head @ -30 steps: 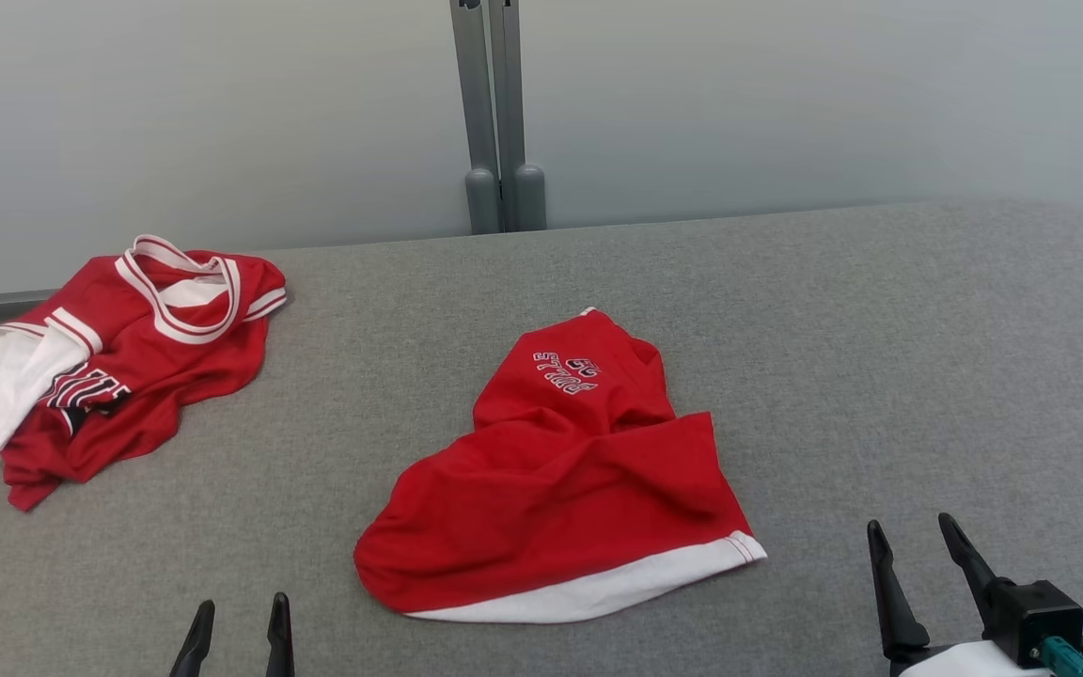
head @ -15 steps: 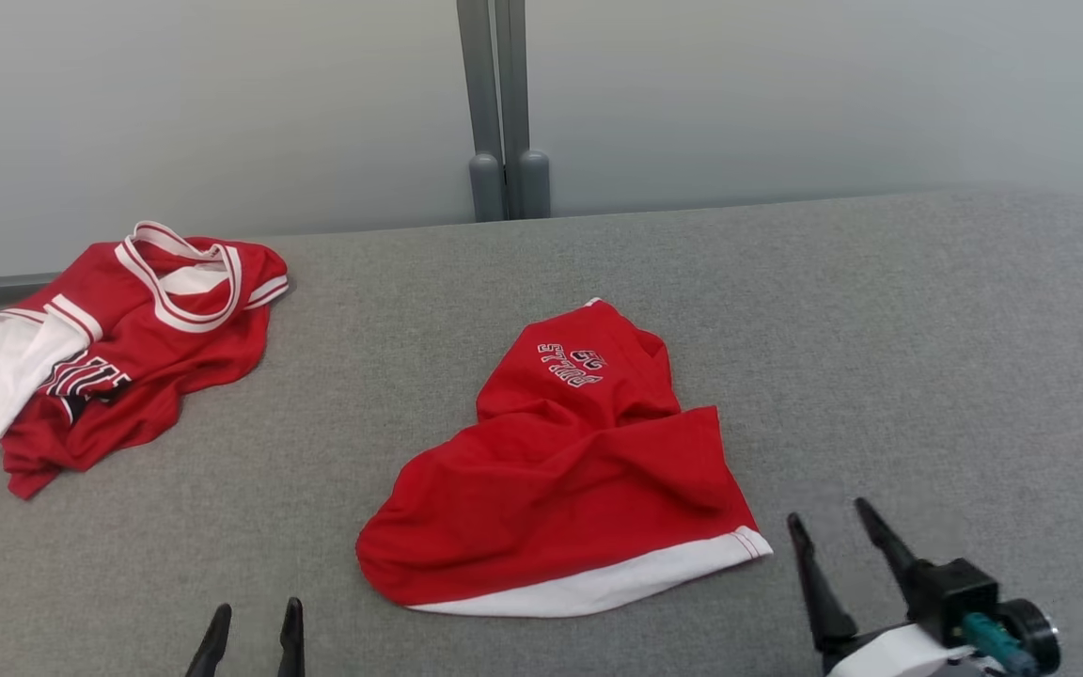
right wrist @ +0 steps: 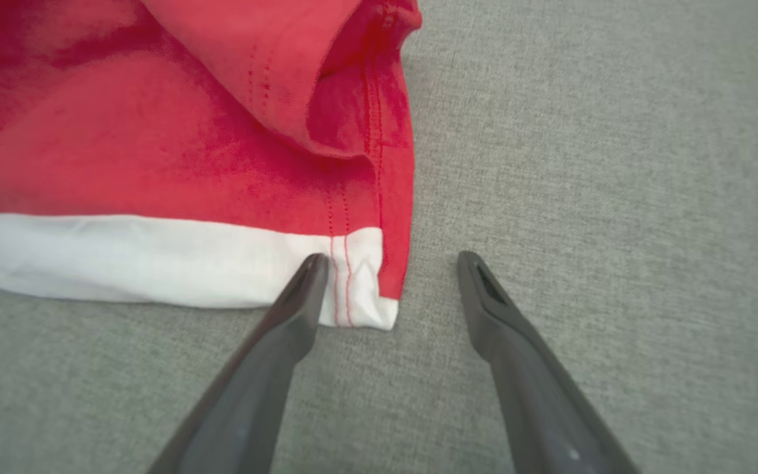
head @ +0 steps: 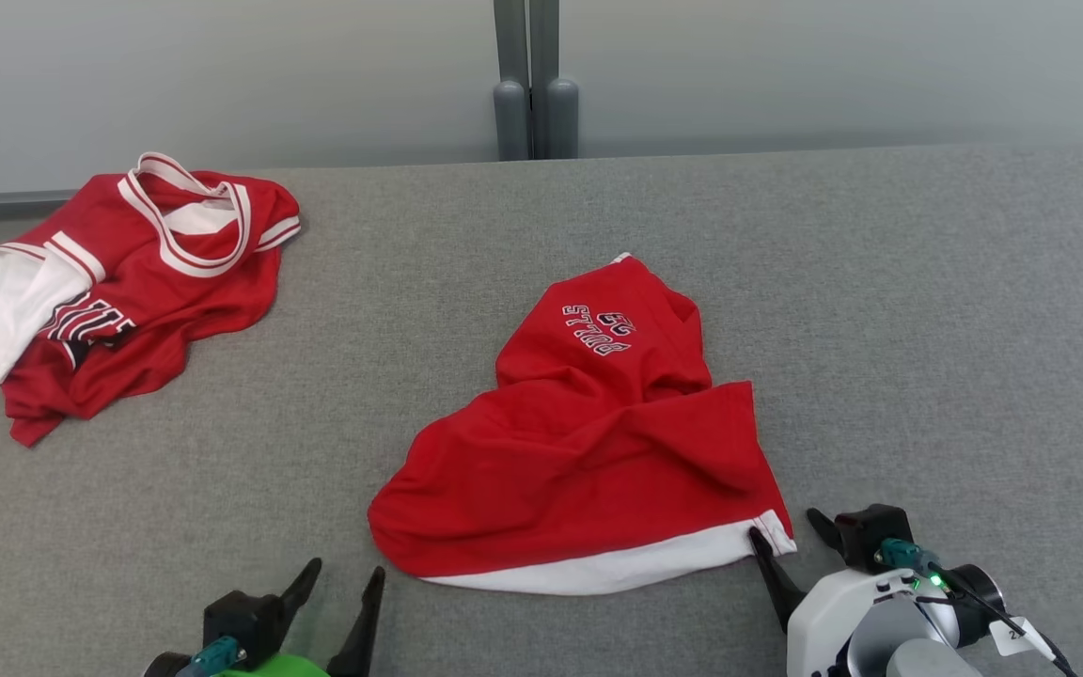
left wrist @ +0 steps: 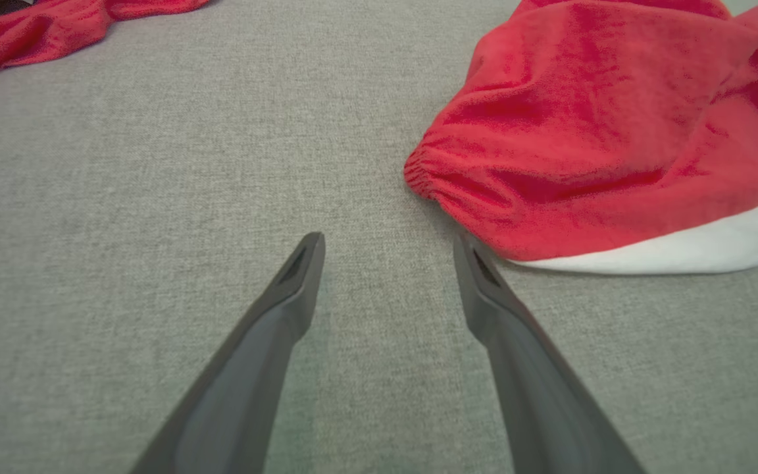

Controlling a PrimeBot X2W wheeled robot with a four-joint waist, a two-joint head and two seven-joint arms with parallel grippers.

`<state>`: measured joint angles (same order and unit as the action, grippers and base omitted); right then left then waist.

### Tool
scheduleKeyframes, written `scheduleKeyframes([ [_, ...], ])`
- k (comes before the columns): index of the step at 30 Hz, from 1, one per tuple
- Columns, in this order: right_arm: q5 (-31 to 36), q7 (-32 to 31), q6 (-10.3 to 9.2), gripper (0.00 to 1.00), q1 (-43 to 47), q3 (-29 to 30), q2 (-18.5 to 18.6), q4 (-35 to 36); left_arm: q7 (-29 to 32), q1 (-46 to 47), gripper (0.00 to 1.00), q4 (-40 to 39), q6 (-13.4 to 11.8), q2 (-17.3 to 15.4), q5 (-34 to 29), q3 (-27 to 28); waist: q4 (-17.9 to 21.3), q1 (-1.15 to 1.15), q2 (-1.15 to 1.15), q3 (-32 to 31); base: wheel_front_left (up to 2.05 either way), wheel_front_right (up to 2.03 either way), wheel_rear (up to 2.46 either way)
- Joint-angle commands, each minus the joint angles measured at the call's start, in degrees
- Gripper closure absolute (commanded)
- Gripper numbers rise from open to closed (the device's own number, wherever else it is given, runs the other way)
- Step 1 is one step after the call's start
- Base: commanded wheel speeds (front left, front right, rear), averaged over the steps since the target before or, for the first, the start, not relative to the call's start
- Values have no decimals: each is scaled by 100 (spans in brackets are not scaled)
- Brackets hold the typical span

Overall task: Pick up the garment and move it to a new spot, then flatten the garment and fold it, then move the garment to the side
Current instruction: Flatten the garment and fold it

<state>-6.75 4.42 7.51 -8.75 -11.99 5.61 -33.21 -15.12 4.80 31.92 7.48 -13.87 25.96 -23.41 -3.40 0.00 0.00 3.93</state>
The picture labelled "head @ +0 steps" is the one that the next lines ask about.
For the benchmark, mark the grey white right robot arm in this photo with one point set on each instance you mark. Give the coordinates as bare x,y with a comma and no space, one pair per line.
918,658

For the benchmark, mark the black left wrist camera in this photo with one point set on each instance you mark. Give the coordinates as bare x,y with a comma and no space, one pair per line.
241,621

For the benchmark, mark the teal right camera connector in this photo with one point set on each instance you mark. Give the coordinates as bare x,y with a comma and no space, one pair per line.
903,557

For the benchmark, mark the teal left camera connector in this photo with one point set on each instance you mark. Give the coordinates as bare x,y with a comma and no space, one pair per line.
214,655

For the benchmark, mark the teal camera connector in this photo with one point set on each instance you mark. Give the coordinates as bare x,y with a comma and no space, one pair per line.
903,557
214,655

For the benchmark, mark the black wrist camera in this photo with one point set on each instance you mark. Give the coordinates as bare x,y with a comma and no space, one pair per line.
241,621
871,536

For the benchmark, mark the red white basketball shorts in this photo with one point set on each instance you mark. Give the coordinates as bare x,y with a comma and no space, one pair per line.
598,451

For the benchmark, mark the grey wall skirting strip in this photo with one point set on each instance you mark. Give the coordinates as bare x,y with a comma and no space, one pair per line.
6,205

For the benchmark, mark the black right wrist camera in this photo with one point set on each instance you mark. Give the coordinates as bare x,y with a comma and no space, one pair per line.
871,536

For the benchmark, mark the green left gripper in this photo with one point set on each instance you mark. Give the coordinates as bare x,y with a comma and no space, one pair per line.
269,669

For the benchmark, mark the red white basketball jersey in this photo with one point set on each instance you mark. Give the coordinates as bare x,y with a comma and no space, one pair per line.
175,301

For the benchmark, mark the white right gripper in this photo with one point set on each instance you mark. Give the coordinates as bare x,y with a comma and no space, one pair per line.
824,630

